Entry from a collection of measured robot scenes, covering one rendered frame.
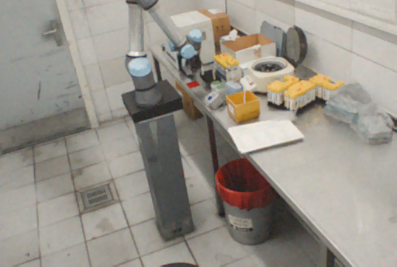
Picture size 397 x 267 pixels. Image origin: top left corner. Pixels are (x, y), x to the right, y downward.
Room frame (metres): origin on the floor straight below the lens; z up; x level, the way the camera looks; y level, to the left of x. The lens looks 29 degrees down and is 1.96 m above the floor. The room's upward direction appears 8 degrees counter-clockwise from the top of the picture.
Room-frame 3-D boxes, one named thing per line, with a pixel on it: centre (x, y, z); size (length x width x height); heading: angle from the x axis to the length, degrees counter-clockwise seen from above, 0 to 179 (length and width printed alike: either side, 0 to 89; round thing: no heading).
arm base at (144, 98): (2.14, 0.26, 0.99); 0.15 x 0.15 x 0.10
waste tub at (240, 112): (1.93, -0.23, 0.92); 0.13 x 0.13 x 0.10; 14
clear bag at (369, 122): (1.60, -0.78, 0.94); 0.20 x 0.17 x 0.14; 178
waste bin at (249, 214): (2.01, -0.23, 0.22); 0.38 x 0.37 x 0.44; 17
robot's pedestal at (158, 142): (2.14, 0.26, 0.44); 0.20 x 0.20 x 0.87; 17
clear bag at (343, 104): (1.78, -0.73, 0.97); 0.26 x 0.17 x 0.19; 33
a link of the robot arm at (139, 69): (2.14, 0.27, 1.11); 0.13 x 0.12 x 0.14; 16
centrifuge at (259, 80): (2.24, -0.43, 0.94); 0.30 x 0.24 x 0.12; 98
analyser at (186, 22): (2.80, -0.01, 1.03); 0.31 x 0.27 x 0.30; 17
